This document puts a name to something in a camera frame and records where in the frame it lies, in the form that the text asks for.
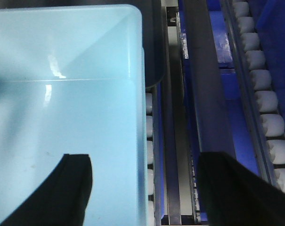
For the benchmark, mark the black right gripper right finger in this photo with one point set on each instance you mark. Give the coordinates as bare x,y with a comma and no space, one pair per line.
234,196

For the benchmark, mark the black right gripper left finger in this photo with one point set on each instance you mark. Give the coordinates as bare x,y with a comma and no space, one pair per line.
62,198

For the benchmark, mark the light blue plastic bin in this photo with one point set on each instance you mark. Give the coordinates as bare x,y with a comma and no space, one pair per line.
72,82

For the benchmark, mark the white roller track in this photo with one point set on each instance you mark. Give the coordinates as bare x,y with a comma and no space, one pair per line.
272,124

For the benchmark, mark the steel divider rail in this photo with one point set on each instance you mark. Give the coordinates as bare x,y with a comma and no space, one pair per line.
213,124

